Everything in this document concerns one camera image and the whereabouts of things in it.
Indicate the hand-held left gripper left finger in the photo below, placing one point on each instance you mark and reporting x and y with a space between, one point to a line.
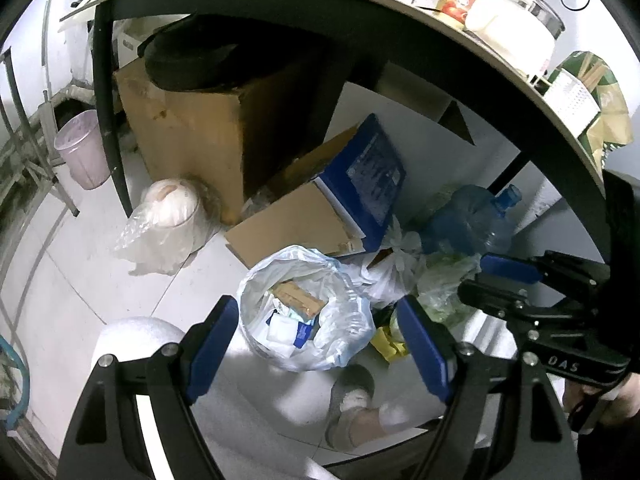
215 345

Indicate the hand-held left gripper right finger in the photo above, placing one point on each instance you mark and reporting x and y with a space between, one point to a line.
425 350

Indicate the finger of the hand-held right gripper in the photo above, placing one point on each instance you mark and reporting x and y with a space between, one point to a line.
495 300
510 267

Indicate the trash bin with blue liner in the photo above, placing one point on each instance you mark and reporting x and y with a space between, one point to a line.
260 280

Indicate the blue white tag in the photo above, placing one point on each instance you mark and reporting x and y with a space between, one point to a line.
302 335

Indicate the brown wrapper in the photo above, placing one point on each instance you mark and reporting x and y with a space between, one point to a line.
300 300

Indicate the person's right hand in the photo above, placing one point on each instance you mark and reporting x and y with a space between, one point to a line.
622 405

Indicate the yellow packet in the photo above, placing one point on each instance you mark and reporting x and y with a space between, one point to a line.
387 345

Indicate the cabbage in plastic bag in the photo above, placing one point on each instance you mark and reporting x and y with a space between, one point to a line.
440 285

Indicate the blue water jug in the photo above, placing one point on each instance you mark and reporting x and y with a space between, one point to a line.
465 220

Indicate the person's left leg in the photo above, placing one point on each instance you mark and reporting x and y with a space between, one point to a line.
140 335

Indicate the tied white plastic bag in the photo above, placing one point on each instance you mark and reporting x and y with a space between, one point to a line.
395 275

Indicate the grey fluffy slipper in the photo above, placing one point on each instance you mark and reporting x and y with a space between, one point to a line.
350 400

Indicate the white sack in plastic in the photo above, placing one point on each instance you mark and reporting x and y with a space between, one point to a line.
165 215

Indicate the flat cardboard box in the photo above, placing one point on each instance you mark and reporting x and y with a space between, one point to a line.
290 225

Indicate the blue box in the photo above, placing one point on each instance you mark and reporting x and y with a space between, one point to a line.
370 180

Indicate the white chopstick holder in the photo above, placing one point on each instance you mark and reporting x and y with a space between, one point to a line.
570 100

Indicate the green woven bag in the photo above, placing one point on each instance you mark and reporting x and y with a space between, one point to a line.
612 105

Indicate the large cardboard box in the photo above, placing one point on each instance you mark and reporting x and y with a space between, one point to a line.
190 135

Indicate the bundle of wooden chopsticks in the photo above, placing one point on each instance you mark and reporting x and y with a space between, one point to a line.
592 72

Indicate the grey metal stand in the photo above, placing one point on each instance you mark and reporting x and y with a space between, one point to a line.
67 182

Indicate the pink plastic bin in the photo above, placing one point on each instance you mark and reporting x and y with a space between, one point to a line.
82 155

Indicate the white rice cooker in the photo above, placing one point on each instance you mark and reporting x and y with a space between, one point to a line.
505 30

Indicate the black round pan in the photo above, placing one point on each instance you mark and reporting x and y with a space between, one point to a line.
200 60

